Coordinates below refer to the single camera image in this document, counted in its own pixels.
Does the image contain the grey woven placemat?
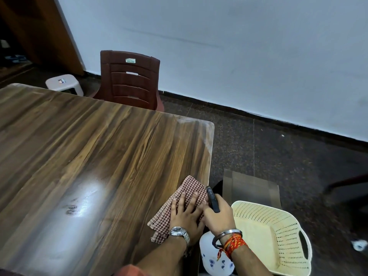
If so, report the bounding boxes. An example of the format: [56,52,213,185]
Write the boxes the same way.
[222,169,281,209]

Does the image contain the maroon plastic chair green label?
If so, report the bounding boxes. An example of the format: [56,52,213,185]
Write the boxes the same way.
[89,50,165,112]

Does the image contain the white floor paper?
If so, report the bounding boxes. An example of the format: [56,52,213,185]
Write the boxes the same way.
[351,240,368,252]

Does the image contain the brown wooden door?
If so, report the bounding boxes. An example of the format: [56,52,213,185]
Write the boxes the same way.
[28,0,84,77]

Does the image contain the blue slipper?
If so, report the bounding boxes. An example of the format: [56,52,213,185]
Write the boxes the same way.
[5,54,28,64]

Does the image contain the red white checked cloth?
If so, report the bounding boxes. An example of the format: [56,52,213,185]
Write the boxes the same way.
[147,175,208,245]

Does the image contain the white floral spray bottle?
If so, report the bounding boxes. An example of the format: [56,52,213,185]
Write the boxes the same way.
[199,186,236,276]

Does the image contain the dark wooden stool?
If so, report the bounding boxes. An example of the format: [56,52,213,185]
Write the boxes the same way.
[210,179,232,204]

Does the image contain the person's left hand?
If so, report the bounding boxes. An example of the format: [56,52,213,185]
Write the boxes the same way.
[169,192,206,248]

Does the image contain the person's right forearm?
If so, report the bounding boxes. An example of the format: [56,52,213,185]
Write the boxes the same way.
[231,245,274,276]

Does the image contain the dark wooden furniture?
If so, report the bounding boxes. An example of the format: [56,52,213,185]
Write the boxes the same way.
[323,172,368,199]

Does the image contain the silver wristwatch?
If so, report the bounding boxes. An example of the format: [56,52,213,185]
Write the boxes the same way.
[169,226,191,258]

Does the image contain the wooden table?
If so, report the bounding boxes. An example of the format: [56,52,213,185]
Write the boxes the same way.
[0,83,215,276]

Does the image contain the person's right hand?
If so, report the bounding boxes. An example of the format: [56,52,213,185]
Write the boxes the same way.
[200,194,237,238]

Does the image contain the white plastic stool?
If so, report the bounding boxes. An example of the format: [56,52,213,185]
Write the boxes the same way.
[45,74,84,97]

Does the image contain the wooden shoe cabinet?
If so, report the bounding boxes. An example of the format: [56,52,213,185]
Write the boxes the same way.
[0,0,34,81]

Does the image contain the orange thread bracelet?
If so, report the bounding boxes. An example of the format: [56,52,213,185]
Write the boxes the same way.
[217,234,248,261]

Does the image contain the orange plaid shirt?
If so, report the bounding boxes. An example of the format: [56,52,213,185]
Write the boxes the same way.
[115,264,150,276]

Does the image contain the silver bangle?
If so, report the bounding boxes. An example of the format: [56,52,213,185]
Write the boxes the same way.
[212,229,243,249]

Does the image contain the cream plastic basket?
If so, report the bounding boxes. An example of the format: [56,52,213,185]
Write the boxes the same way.
[230,200,313,276]

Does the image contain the person's left forearm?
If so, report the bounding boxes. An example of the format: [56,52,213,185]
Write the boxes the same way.
[135,237,187,276]

